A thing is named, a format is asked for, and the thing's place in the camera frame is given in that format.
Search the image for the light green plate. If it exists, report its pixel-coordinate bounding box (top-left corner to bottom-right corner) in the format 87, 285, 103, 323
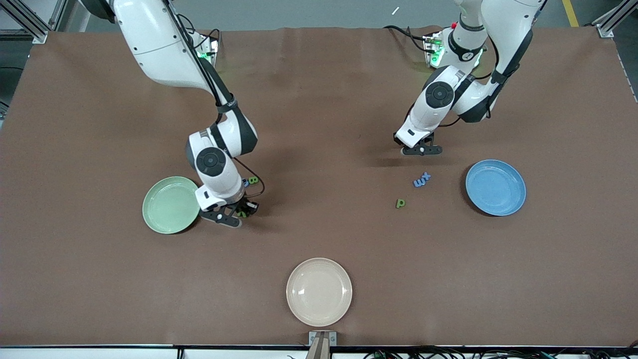
142, 176, 201, 235

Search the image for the blue plate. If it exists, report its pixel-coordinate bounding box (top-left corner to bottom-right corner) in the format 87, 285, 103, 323
465, 159, 527, 217

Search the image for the brown table cover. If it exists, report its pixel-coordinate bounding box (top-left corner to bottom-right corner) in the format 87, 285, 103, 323
0, 26, 638, 348

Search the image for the beige plate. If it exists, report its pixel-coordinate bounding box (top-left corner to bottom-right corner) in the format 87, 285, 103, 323
286, 257, 353, 327

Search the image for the white panel below table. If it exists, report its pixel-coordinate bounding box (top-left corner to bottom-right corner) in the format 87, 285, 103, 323
182, 349, 311, 359
0, 348, 176, 359

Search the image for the yellow floor tape strip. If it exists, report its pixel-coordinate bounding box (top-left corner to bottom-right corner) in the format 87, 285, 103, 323
562, 0, 580, 27

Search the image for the black left base cable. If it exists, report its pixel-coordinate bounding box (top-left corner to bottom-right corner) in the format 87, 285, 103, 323
383, 24, 430, 53

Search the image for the black base cable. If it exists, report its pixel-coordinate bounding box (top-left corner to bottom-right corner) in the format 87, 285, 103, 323
383, 24, 430, 53
177, 14, 222, 50

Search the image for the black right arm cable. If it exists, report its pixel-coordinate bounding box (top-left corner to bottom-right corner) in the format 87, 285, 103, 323
159, 0, 266, 200

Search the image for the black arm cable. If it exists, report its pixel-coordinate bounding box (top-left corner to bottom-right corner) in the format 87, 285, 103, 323
159, 0, 266, 200
434, 27, 534, 128

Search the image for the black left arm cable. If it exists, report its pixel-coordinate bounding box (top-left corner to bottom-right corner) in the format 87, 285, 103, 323
434, 27, 534, 128

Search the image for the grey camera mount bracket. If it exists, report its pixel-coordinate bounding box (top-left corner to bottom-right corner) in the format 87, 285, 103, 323
305, 331, 338, 359

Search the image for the black right base cable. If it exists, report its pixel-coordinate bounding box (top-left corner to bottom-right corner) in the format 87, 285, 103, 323
177, 14, 222, 50

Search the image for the black cable bundle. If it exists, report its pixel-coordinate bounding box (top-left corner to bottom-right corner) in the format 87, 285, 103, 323
364, 344, 638, 359

